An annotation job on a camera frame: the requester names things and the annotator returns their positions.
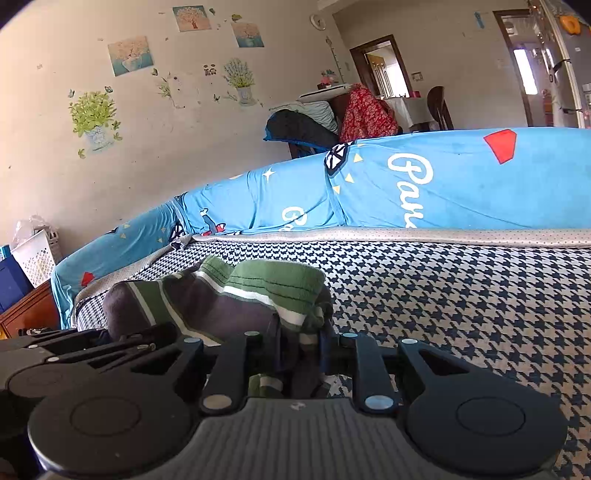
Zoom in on green brown striped shirt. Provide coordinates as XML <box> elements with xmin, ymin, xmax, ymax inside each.
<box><xmin>103</xmin><ymin>256</ymin><xmax>332</xmax><ymax>399</ymax></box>

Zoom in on brown wooden cabinet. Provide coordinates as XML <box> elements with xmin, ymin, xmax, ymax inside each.
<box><xmin>0</xmin><ymin>281</ymin><xmax>60</xmax><ymax>340</ymax></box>

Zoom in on blue storage box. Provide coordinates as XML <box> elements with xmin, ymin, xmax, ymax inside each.
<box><xmin>0</xmin><ymin>246</ymin><xmax>34</xmax><ymax>313</ymax></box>

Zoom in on white plastic basket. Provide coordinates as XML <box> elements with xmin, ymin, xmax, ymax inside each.
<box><xmin>11</xmin><ymin>229</ymin><xmax>63</xmax><ymax>288</ymax></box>

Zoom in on houndstooth sofa seat cover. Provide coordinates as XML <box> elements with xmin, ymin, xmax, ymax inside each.
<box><xmin>71</xmin><ymin>229</ymin><xmax>590</xmax><ymax>479</ymax></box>

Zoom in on blue cartoon sofa back cover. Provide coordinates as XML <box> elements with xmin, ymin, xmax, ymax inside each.
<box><xmin>51</xmin><ymin>127</ymin><xmax>590</xmax><ymax>328</ymax></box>

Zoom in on red patterned cloth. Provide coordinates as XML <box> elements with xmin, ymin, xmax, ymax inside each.
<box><xmin>339</xmin><ymin>84</ymin><xmax>401</xmax><ymax>143</ymax></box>

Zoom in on dark wooden chair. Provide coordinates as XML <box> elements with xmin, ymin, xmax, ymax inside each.
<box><xmin>410</xmin><ymin>86</ymin><xmax>455</xmax><ymax>132</ymax></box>

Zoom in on dark blue jacket pile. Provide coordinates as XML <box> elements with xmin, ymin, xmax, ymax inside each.
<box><xmin>263</xmin><ymin>109</ymin><xmax>339</xmax><ymax>158</ymax></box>

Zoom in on silver refrigerator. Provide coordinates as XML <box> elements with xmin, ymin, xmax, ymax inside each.
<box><xmin>537</xmin><ymin>1</ymin><xmax>590</xmax><ymax>129</ymax></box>

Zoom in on orange toy on fridge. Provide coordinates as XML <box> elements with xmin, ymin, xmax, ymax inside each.
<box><xmin>558</xmin><ymin>15</ymin><xmax>582</xmax><ymax>35</ymax></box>

